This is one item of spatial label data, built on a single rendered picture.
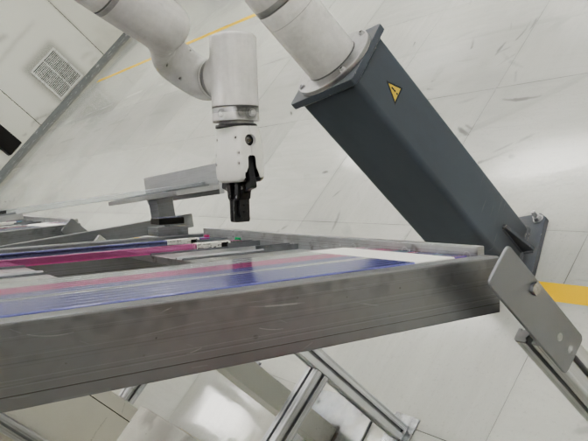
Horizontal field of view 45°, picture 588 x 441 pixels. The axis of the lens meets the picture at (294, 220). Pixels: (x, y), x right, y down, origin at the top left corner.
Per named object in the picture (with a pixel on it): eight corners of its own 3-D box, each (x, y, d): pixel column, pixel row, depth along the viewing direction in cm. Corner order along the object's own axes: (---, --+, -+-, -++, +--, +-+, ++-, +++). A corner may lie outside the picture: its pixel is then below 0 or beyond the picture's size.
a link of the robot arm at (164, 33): (65, 26, 116) (205, 113, 135) (111, 6, 104) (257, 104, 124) (84, -19, 119) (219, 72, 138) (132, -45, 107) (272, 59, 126)
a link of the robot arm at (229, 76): (199, 109, 127) (230, 104, 120) (196, 36, 126) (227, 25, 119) (236, 111, 132) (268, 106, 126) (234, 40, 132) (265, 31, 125)
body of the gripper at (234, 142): (269, 117, 124) (271, 181, 124) (240, 122, 132) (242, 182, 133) (231, 116, 120) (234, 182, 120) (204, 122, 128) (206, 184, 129)
